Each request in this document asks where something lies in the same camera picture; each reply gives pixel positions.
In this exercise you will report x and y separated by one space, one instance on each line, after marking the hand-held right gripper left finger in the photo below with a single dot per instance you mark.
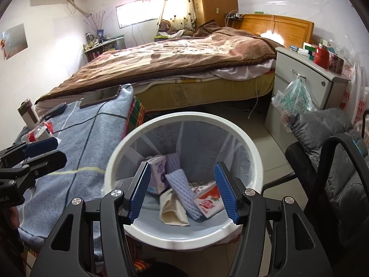
139 190

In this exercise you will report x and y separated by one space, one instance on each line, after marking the green printed plastic bag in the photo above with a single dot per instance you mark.
297 98

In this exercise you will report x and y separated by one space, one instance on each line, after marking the white round trash bin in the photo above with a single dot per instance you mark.
173 241

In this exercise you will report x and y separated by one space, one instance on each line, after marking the red jar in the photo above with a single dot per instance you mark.
321 57

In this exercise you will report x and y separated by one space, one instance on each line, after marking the cream paper bag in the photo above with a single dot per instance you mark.
173 210

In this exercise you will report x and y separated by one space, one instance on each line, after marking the large purple foam net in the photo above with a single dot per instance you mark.
181 190

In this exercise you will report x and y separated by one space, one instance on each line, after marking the red and white carton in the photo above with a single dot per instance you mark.
209 203

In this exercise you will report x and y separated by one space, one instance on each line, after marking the clear bottle with red label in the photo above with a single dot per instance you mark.
43 131

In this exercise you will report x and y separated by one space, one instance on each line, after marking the wooden wardrobe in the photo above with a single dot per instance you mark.
213 0

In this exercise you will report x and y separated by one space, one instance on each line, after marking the white red-print plastic bags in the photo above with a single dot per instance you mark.
354 101

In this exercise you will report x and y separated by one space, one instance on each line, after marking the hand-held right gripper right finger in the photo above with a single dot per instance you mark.
227 193

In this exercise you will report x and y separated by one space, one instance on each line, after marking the brown blanket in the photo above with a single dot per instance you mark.
173 54

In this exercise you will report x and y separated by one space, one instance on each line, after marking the brown teddy bear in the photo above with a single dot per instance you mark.
165 26

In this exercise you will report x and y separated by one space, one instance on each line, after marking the blue checked cloth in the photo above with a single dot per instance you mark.
72 150

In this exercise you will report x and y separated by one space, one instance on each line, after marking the black remote handset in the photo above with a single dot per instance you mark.
56 110

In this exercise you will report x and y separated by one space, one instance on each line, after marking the white nightstand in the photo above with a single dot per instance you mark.
311 83

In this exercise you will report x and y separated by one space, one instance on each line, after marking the red box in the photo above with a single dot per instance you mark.
335 63

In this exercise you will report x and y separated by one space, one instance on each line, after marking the black smartphone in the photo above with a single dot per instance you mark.
101 96

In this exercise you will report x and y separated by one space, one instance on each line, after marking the wall poster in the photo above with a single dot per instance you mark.
14 40

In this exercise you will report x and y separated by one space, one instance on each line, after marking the wooden bed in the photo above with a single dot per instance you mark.
288 26

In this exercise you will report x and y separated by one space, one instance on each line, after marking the white bed sheet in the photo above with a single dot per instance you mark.
245 70

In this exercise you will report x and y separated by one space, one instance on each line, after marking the white and brown thermos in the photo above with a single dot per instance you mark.
28 115

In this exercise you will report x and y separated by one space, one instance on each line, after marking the red hanging ornament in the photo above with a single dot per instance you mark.
3 46

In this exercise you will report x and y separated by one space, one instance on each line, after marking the wrapped air conditioner pipe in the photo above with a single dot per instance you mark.
77 5

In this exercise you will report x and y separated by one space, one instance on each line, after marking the clear plastic bin liner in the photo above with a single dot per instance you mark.
207 150

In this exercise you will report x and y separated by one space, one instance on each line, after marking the grey cushioned armchair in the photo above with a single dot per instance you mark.
317 127

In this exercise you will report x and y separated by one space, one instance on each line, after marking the purple tissue packet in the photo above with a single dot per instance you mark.
157 173

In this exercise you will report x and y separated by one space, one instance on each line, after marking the small green box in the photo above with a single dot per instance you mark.
310 50

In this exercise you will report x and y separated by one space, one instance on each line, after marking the vase of branches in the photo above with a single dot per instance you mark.
98 23

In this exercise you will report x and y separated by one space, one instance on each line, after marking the person's left forearm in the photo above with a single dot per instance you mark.
11 251

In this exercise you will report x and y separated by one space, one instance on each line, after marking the yellow mattress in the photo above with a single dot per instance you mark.
201 92

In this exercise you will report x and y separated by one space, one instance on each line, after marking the window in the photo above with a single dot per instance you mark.
138 13

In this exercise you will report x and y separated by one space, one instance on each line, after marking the patterned curtain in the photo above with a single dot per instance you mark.
178 3

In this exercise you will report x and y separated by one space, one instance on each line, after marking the small purple foam net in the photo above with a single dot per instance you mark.
173 163

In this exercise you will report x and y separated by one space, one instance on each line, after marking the power strip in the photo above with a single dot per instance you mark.
234 15

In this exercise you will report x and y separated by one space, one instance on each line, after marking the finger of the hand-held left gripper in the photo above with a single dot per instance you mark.
49 161
40 145

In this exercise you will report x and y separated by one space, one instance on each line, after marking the cluttered desk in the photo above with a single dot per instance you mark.
106 44

